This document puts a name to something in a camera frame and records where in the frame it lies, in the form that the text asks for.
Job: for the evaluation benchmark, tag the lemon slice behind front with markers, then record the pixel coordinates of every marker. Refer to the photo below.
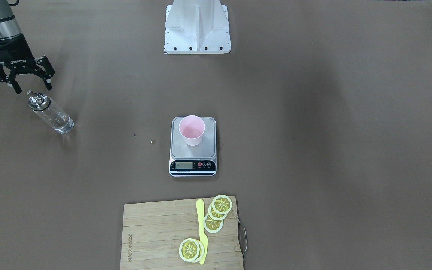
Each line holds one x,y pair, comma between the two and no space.
201,252

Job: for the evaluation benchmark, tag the yellow plastic knife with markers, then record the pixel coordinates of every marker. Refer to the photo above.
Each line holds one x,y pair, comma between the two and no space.
200,206

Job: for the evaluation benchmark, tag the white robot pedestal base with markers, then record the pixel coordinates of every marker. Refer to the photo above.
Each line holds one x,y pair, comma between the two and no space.
197,27

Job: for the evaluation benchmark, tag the lemon slice lower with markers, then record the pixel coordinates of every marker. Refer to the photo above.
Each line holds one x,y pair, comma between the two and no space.
212,225

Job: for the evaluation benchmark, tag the digital kitchen scale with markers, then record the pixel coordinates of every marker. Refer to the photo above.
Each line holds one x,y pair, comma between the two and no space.
193,161

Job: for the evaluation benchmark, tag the glass sauce bottle metal cap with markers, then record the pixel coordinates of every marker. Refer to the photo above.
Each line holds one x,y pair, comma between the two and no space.
49,111

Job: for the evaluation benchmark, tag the bamboo cutting board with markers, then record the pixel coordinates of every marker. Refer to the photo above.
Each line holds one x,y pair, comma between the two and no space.
153,231

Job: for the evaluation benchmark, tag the pink plastic cup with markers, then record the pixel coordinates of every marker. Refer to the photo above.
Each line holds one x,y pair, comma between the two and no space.
192,129

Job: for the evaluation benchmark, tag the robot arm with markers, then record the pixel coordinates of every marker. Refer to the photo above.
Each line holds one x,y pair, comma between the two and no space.
9,28

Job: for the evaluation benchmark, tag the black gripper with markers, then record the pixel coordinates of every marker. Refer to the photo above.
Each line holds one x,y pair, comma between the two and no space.
18,62

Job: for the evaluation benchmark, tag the lemon slice middle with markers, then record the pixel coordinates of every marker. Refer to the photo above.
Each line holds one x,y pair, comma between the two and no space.
215,216

